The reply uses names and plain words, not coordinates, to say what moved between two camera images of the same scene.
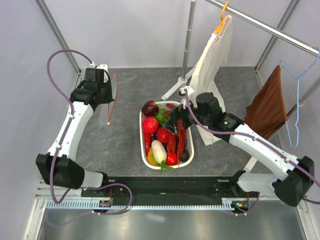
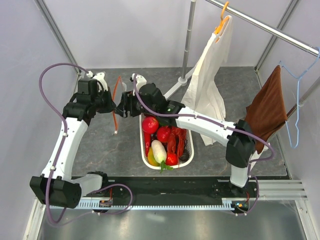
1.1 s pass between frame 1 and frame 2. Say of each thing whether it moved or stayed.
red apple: stayed
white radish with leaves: stayed
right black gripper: moved
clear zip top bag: moved
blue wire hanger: stayed
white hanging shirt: stayed
